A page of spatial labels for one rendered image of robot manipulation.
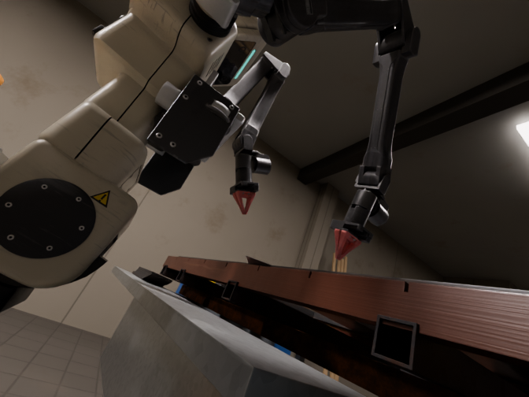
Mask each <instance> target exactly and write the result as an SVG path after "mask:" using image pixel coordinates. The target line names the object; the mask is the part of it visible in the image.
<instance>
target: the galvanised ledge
mask: <svg viewBox="0 0 529 397"><path fill-rule="evenodd" d="M111 272H112V273H113V274H114V275H115V277H116V278H117V279H118V280H119V281H120V282H121V283H122V284H123V285H124V286H125V287H126V288H127V289H128V291H129V292H130V293H131V294H132V295H133V296H134V297H135V299H136V300H137V301H138V302H139V303H140V304H141V306H142V307H143V308H144V309H145V310H146V311H147V312H148V314H149V315H150V316H151V317H152V318H153V319H154V320H155V321H156V322H157V323H158V324H159V325H160V326H161V328H162V329H163V330H164V331H165V332H166V333H167V334H168V336H169V337H170V338H171V339H172V340H173V341H174V343H175V344H176V345H177V346H178V347H179V348H180V350H181V351H182V352H183V353H184V354H185V355H186V356H187V357H188V358H189V359H190V360H191V361H192V362H193V363H194V365H195V366H196V367H197V368H198V369H199V370H200V371H201V373H202V374H203V375H204V376H205V377H206V378H207V380H208V381H209V382H210V383H211V384H212V385H213V387H214V388H215V389H216V390H217V391H218V392H219V393H220V394H221V395H222V396H223V397H366V396H364V395H362V394H360V393H358V392H357V391H354V390H353V389H351V388H349V387H347V386H345V385H344V384H341V383H339V382H338V381H336V380H334V379H332V378H330V377H329V376H327V375H325V374H323V373H321V372H319V371H318V370H316V369H314V368H312V367H310V366H309V365H306V364H305V363H303V362H300V361H299V360H297V359H296V358H293V357H291V356H290V355H288V354H286V353H284V352H282V351H281V350H279V349H277V348H275V347H273V346H271V345H270V344H268V343H266V342H264V341H262V340H260V339H258V338H257V337H255V336H252V335H250V334H249V333H248V332H245V331H243V330H241V329H240V328H238V327H236V326H234V325H232V324H231V323H229V322H227V321H225V320H223V319H221V318H220V317H218V316H216V315H214V314H211V313H210V312H209V311H207V310H204V309H202V308H201V307H200V306H197V305H195V304H193V303H192V302H190V301H188V300H186V299H184V298H182V297H181V296H179V295H177V294H175V293H173V292H171V291H170V290H168V289H166V288H163V287H161V286H158V285H156V284H152V283H150V282H147V281H145V280H142V279H140V278H138V277H137V276H136V275H134V274H132V273H131V272H128V271H127V270H124V269H122V268H119V267H117V266H114V268H113V270H112V271H111Z"/></svg>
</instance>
